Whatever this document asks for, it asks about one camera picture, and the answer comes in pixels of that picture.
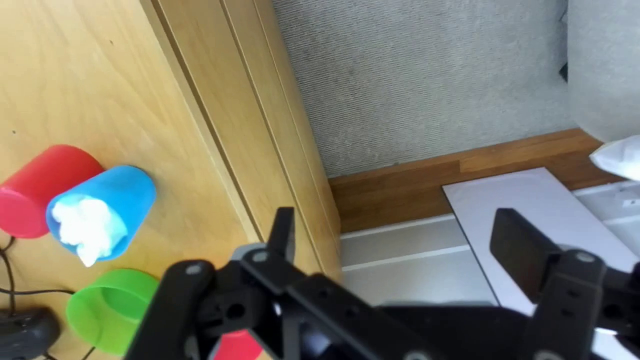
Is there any red plastic cup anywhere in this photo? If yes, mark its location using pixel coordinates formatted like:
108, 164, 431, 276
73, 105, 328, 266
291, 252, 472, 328
0, 143, 106, 240

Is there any large white flat panel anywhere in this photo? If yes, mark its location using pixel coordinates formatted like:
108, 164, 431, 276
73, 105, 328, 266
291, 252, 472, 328
440, 167, 640, 319

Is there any light wooden dresser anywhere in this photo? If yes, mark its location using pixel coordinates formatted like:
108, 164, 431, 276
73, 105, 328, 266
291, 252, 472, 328
0, 0, 343, 360

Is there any white crumpled bag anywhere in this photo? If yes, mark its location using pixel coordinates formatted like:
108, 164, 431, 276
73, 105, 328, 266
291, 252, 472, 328
588, 132, 640, 184

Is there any white tissue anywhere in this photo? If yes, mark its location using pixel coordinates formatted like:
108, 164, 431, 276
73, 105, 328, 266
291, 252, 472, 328
49, 195, 129, 271

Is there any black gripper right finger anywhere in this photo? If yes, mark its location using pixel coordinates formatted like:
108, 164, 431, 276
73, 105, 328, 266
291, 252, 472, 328
487, 206, 640, 360

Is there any pink cup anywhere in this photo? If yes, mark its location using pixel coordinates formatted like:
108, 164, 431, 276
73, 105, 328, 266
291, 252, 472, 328
208, 328, 265, 360

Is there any blue plastic cup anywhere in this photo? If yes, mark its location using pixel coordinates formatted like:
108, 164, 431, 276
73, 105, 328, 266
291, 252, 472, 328
44, 164, 160, 271

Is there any black power adapter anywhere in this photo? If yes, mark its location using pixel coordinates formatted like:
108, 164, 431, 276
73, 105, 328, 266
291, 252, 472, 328
0, 306, 62, 360

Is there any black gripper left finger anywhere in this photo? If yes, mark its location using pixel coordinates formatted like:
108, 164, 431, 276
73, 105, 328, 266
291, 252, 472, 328
124, 206, 402, 360

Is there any white baseboard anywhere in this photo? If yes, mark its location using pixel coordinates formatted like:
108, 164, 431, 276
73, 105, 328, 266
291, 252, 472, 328
337, 178, 640, 309

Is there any grey upholstered furniture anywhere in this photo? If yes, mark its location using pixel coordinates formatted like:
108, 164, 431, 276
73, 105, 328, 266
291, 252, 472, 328
565, 0, 640, 145

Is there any green plastic cup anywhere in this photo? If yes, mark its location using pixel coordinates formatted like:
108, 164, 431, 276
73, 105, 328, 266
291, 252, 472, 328
63, 266, 161, 357

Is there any black cable on dresser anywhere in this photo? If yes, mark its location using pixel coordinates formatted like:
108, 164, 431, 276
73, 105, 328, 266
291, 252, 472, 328
0, 234, 75, 316

